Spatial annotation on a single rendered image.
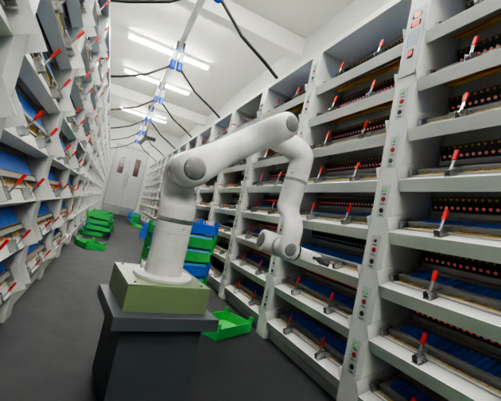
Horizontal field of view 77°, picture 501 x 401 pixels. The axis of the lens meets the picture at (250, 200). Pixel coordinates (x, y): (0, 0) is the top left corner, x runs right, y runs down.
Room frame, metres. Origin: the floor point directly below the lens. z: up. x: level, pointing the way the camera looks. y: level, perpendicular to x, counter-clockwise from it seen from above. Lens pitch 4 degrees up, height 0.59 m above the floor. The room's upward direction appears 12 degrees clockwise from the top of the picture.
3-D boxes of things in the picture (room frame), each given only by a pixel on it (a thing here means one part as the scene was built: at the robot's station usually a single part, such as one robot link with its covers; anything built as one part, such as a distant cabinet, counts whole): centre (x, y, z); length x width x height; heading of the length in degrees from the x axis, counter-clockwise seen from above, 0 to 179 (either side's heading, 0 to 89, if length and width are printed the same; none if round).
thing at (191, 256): (1.86, 0.33, 0.36); 0.30 x 0.20 x 0.08; 130
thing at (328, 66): (1.86, -0.30, 0.85); 0.20 x 0.09 x 1.69; 114
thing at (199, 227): (1.86, 0.33, 0.52); 0.30 x 0.20 x 0.08; 130
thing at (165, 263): (1.07, 0.23, 0.46); 0.19 x 0.19 x 0.18
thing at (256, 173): (2.50, -0.02, 0.85); 0.20 x 0.09 x 1.69; 114
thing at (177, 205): (1.10, 0.25, 0.67); 0.19 x 0.12 x 0.24; 26
